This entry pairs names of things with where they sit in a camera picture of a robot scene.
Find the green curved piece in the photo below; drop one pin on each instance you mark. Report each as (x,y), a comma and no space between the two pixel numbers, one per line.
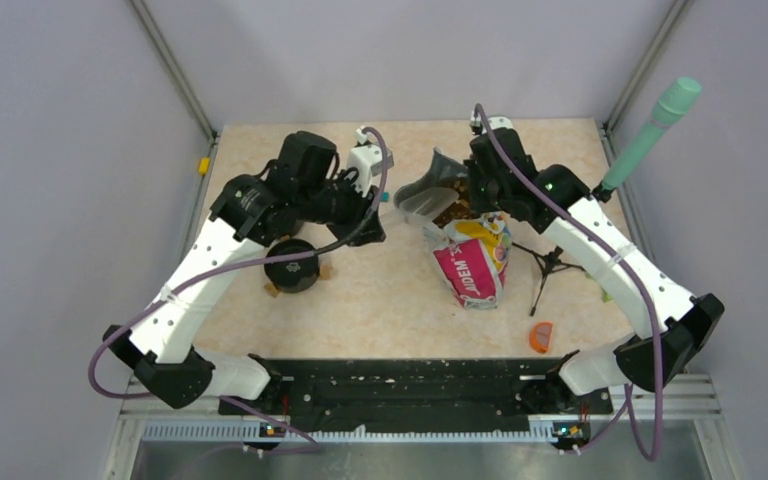
(606,297)

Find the small wooden block front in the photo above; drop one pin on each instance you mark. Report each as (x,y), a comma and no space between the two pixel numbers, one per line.
(272,290)

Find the orange plastic piece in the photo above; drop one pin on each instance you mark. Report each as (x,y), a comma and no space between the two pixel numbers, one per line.
(539,337)

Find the black mini tripod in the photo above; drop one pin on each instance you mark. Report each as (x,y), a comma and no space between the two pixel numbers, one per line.
(548,264)

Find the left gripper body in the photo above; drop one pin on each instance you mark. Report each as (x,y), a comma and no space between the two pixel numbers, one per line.
(350,200)

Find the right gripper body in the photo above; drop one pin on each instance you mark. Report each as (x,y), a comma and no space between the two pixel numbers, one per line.
(484,192)

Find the small wooden block near bowl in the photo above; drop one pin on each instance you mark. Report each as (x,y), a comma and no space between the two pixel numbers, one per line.
(325,272)

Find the black pet bowl near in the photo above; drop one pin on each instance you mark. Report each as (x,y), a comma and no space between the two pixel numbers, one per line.
(296,275)

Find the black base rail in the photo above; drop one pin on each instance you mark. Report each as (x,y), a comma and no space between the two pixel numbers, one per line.
(420,395)

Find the pet food bag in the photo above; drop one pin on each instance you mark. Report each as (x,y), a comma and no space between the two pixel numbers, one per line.
(469,250)

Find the yellow block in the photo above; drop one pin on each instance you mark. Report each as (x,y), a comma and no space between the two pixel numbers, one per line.
(204,166)

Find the mint green microphone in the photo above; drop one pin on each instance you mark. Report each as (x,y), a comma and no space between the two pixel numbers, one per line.
(671,106)

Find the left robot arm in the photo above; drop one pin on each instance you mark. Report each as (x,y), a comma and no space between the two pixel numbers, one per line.
(306,202)

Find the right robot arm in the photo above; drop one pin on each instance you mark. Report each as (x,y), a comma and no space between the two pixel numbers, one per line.
(670,324)

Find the clear plastic scoop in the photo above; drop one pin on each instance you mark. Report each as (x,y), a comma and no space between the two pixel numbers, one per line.
(420,208)

